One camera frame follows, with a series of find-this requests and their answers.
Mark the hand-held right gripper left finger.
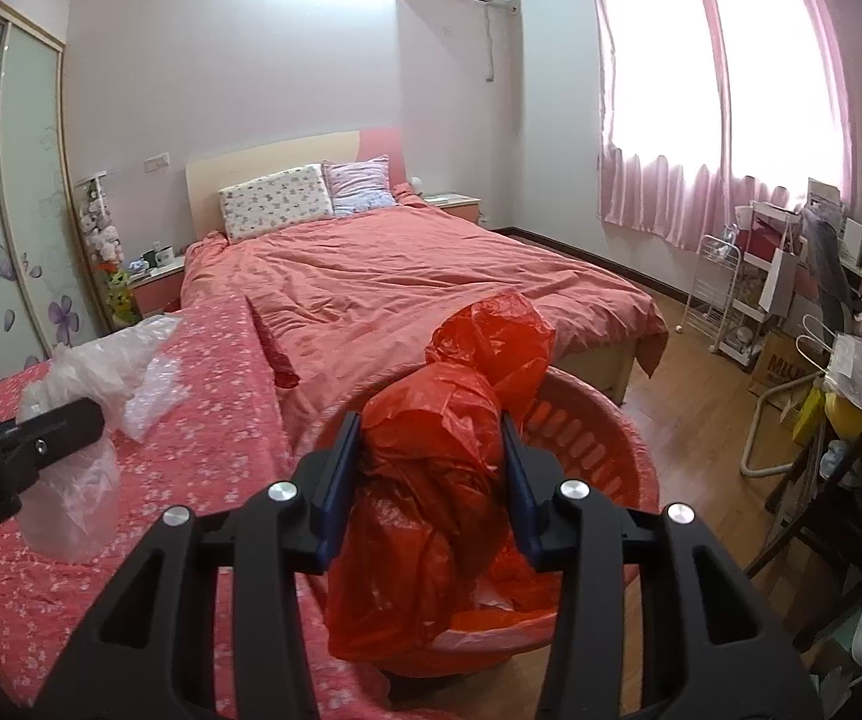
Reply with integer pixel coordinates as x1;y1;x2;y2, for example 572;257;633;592
48;412;364;720

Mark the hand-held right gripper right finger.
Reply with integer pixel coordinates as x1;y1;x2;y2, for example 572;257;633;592
500;414;822;720

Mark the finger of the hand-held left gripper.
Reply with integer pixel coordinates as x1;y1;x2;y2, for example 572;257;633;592
0;397;107;476

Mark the clear plastic bag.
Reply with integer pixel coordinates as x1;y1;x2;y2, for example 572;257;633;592
17;315;184;565

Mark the red plastic basket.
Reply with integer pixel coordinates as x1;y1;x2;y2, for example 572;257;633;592
292;367;661;683

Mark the orange plastic bag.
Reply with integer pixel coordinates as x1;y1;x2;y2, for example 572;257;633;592
326;292;558;665

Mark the red floral bedspread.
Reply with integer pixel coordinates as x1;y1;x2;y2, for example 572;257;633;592
0;298;394;713

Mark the pink nightstand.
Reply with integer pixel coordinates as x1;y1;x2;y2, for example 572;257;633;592
127;255;186;318

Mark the clear tube of plush toys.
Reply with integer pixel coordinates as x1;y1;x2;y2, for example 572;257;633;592
74;174;138;331

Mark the bed with pink duvet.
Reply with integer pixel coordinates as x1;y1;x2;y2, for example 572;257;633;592
179;202;671;458

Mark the wardrobe with purple flowers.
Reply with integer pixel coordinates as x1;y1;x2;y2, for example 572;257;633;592
0;0;113;406

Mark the cream nightstand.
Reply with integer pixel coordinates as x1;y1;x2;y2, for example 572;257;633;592
422;193;482;224

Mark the white floral pillow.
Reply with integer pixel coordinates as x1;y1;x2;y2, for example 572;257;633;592
219;165;334;245

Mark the pink striped pillow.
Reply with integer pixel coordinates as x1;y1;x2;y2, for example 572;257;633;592
322;156;398;217

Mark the white paper bag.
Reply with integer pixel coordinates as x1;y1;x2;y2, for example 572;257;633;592
759;247;800;320

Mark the cream and pink headboard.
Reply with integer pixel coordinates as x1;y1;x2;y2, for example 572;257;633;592
185;127;406;233

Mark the white shelf cart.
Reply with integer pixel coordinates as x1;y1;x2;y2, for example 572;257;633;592
731;201;811;361

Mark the grey desk chair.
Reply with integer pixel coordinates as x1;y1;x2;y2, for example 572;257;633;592
798;206;862;338

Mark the pink curtain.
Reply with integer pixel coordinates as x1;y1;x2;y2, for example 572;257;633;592
581;0;852;248

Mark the air conditioner pipe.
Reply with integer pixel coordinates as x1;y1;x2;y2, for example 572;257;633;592
482;1;516;83

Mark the wooden bed frame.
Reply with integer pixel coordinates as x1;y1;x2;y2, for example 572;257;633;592
551;330;638;406

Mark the white metal tube frame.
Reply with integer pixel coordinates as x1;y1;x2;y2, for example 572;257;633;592
738;371;811;479

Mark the white wire rack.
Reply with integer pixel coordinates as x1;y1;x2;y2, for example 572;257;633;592
682;232;743;353

